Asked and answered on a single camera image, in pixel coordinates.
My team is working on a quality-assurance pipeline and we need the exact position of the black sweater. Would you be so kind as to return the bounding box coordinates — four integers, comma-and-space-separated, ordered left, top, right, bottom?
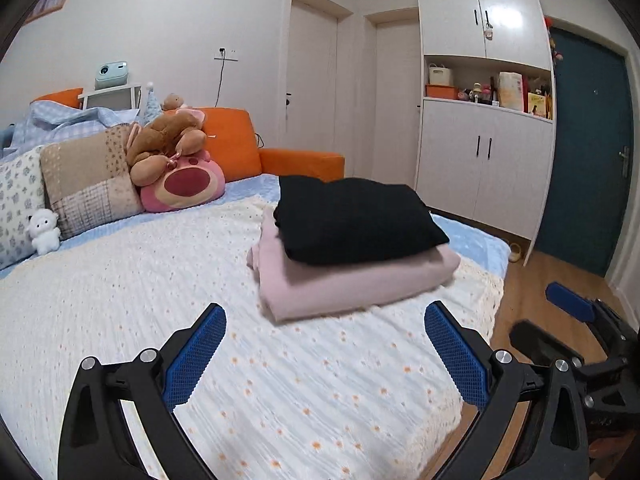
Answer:
273, 176, 449, 266

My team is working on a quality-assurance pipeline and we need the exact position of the white floral bed blanket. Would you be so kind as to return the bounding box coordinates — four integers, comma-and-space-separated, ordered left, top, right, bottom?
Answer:
1, 197, 503, 479

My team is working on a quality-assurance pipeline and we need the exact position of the light blue bed sheet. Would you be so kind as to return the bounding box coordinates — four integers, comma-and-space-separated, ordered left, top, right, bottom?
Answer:
0, 173, 512, 281

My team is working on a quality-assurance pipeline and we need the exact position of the pink folded garment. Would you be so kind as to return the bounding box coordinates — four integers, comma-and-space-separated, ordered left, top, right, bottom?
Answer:
247, 207, 461, 322

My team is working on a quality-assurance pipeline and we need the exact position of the pink strawberry bear plush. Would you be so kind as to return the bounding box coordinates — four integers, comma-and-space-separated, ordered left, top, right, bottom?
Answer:
140, 150, 226, 212

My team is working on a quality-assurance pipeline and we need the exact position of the small white plush toy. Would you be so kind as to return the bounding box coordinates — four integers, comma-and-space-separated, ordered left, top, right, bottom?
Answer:
28, 209, 61, 256

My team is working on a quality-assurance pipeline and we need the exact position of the beige patchwork pillow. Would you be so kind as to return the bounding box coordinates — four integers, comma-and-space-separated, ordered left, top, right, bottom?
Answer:
40, 124, 143, 240

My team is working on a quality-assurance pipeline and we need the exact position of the brown teddy bear plush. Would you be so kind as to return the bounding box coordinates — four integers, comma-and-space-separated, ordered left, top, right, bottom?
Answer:
124, 107, 206, 188

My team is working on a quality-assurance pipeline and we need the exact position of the white wardrobe cabinet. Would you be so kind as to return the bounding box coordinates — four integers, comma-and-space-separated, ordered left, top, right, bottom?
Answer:
416, 0, 556, 244

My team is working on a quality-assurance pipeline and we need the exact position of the floral white pillow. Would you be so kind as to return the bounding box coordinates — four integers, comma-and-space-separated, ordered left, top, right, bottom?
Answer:
0, 146, 46, 269

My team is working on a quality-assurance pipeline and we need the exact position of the white bedside shelf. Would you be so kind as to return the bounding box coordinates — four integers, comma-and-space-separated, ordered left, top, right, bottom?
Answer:
78, 84, 143, 110

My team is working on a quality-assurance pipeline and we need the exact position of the blue checked duvet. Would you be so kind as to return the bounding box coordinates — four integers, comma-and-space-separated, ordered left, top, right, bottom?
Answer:
1, 101, 139, 160

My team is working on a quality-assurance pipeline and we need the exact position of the mint green projector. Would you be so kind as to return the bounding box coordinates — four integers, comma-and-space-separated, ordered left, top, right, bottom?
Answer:
94, 61, 129, 90

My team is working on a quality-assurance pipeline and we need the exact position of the white door right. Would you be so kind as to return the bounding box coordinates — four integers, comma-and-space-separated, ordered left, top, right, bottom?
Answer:
370, 8, 422, 186

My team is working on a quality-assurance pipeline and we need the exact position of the white door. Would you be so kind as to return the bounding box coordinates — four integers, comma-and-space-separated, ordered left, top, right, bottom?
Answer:
280, 0, 354, 155
370, 8, 422, 186

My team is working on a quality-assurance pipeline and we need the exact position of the white door left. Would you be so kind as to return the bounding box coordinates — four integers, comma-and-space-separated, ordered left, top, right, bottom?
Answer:
280, 0, 354, 155

